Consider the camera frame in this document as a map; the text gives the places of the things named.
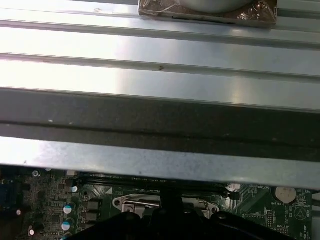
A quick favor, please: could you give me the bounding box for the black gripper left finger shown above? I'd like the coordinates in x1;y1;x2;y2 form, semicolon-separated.
71;189;172;240

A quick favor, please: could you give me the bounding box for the silver coin battery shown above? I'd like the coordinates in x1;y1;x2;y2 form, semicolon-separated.
275;186;298;205

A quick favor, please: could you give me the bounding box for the green motherboard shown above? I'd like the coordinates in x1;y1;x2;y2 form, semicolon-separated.
0;169;320;240

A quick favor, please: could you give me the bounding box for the open black PC case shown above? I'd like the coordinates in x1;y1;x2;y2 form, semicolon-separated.
0;87;320;240

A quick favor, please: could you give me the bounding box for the brown square base plate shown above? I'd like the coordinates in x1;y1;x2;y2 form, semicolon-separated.
137;0;279;26

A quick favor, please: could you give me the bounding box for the thin silver locking lever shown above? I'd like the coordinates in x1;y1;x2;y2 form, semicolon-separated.
123;198;161;209

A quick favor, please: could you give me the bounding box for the black RAM slot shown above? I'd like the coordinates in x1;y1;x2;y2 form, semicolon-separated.
77;182;230;194
76;173;230;185

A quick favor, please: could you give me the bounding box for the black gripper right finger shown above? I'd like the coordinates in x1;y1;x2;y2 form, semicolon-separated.
171;189;298;240

